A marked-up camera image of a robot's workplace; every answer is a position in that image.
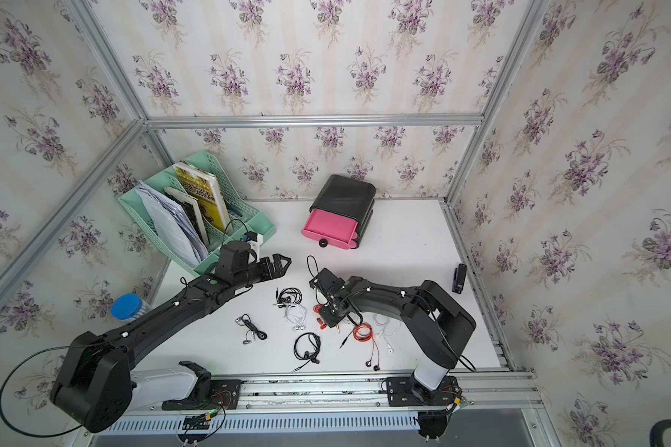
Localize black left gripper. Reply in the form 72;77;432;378
230;252;293;292

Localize red earphones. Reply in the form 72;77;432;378
313;305;328;330
340;322;380;372

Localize pink top drawer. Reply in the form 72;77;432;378
301;210;359;250

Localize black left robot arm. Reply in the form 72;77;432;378
48;240;292;433

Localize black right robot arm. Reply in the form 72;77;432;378
309;268;476;391

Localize black earphones top coil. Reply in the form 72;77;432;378
275;287;303;308

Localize black earphones coil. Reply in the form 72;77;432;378
275;287;303;308
293;332;322;373

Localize white earphones left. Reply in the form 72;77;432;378
283;303;308;332

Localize white earphones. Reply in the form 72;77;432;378
283;303;308;332
373;314;402;354

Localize white earphones right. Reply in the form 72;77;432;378
373;314;402;354

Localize black earphones left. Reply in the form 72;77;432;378
235;314;268;345

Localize black earphones bottom coil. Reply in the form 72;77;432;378
293;332;322;373

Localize black drawer cabinet shell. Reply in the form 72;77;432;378
309;174;377;248

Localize green plastic file organizer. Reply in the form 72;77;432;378
119;150;276;276

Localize dark thin book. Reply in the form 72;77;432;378
164;186;209;246

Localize yellow book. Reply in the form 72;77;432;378
173;162;231;234

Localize white paper stack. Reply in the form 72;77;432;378
136;181;208;268

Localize small black clip device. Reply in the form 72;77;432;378
451;263;468;294

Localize blue lidded shiny can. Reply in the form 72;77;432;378
110;294;151;322

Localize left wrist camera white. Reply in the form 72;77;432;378
242;231;264;251

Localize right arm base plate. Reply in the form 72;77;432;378
382;376;462;407

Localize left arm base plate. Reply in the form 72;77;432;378
161;361;242;411

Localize aluminium mounting rail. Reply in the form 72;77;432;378
122;367;544;417

